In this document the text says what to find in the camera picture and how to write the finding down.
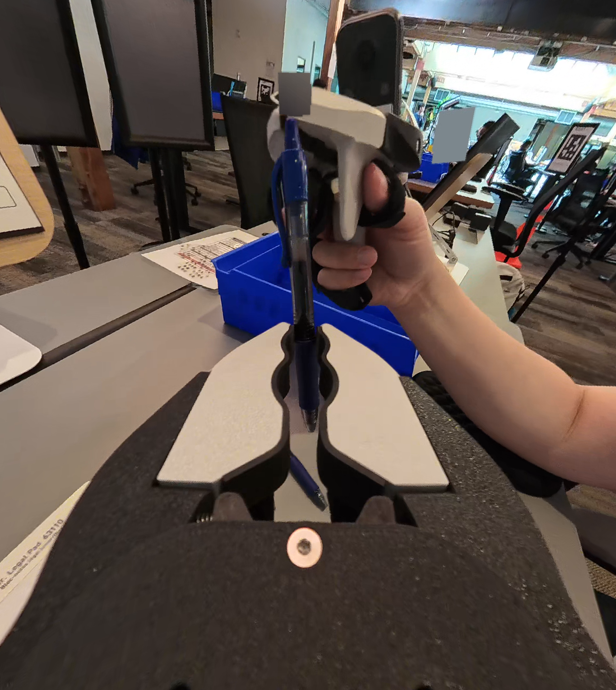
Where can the black framed easel board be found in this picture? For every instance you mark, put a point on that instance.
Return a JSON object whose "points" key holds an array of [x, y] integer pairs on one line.
{"points": [[157, 70], [27, 70]]}

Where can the plain black easel board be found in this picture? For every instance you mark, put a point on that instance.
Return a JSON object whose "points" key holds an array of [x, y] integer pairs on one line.
{"points": [[248, 161]]}

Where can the white fabric bag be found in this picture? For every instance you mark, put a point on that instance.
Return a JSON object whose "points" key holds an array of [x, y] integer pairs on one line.
{"points": [[512, 291]]}

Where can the wooden document stand white base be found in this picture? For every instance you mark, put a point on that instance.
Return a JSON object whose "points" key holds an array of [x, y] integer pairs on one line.
{"points": [[456, 183]]}

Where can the black framed code sign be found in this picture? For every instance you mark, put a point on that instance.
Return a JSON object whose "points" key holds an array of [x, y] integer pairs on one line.
{"points": [[574, 148]]}

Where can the blue plastic bin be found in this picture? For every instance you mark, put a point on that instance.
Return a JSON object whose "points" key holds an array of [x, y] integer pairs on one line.
{"points": [[254, 307]]}

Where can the person's right forearm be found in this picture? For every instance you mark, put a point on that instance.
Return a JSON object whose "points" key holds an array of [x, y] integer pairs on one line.
{"points": [[502, 388]]}

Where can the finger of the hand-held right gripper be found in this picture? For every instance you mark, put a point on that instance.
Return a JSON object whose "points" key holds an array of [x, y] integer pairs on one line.
{"points": [[345, 116], [276, 141]]}

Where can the blue retractable pen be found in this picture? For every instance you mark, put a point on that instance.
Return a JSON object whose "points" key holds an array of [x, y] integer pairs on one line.
{"points": [[308, 482], [300, 253]]}

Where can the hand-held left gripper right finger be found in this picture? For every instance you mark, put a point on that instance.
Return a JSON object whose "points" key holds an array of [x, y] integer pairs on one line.
{"points": [[383, 431]]}

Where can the printed tag sheet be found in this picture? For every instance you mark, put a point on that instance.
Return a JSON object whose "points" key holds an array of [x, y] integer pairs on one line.
{"points": [[194, 259]]}

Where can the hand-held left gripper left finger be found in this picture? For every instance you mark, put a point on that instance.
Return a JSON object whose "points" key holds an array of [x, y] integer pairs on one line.
{"points": [[221, 426]]}

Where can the white lined legal notepad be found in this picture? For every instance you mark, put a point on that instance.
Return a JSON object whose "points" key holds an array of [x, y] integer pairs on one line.
{"points": [[0, 604]]}

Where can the person's right hand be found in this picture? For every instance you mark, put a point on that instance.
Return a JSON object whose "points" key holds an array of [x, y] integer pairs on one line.
{"points": [[399, 259]]}

